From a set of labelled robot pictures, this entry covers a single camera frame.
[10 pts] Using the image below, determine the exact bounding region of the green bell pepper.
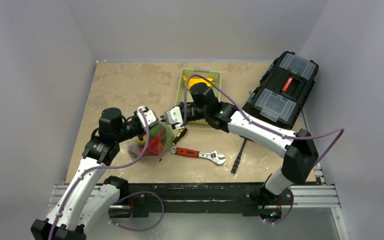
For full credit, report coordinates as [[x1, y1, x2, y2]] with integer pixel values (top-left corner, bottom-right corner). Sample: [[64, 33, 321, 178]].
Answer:
[[149, 123, 173, 144]]

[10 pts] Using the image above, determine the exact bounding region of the light green plastic basket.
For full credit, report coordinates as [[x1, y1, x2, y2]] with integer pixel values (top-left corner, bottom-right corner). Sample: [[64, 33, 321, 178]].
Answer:
[[175, 68, 222, 125]]

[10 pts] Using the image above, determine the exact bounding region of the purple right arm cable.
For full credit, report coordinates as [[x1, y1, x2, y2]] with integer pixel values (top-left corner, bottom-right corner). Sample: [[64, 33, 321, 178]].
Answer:
[[182, 74, 345, 226]]

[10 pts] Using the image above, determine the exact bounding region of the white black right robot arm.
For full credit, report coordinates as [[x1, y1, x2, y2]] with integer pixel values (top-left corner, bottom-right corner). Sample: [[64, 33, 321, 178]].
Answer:
[[169, 83, 319, 204]]

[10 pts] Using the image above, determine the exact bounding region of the red chili pepper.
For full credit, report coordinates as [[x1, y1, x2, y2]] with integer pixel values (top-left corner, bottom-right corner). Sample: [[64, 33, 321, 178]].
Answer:
[[144, 135, 164, 157]]

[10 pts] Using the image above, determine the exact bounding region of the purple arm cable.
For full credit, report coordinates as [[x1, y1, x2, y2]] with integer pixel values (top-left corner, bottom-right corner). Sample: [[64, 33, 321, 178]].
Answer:
[[46, 110, 165, 240], [182, 74, 345, 226]]

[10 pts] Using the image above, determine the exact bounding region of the yellow banana bunch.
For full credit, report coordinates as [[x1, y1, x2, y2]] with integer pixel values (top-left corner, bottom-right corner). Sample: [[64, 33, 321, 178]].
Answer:
[[183, 76, 214, 90]]

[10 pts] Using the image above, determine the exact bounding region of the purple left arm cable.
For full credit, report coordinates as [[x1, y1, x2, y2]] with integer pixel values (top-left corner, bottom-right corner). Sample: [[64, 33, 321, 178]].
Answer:
[[46, 110, 165, 240]]

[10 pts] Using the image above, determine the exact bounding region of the black hammer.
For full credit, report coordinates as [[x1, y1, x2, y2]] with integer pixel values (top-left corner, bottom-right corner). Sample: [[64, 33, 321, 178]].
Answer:
[[230, 138, 248, 174]]

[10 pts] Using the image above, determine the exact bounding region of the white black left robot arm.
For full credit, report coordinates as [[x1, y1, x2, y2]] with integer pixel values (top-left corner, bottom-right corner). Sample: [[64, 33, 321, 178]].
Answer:
[[30, 106, 158, 240]]

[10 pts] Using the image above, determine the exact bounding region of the black plastic toolbox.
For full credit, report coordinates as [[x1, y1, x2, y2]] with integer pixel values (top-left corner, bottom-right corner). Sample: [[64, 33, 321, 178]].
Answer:
[[242, 51, 319, 130]]

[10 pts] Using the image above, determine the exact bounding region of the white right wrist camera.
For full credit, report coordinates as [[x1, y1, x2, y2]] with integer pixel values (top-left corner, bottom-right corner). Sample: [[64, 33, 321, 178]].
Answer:
[[163, 106, 185, 130]]

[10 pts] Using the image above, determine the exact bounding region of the clear dotted zip top bag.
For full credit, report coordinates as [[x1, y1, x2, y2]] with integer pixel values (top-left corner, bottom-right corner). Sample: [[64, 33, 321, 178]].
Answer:
[[127, 123, 174, 160]]

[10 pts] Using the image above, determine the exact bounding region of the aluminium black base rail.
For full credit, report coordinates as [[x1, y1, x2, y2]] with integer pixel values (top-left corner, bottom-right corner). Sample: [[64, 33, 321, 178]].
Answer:
[[51, 176, 340, 222]]

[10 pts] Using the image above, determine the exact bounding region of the red handled adjustable wrench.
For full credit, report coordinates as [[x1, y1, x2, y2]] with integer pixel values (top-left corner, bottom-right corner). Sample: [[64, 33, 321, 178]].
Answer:
[[169, 146, 226, 165]]

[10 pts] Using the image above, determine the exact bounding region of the yellow black screwdriver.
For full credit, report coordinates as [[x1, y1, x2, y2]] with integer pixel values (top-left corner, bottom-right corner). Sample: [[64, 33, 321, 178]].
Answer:
[[159, 127, 188, 162]]

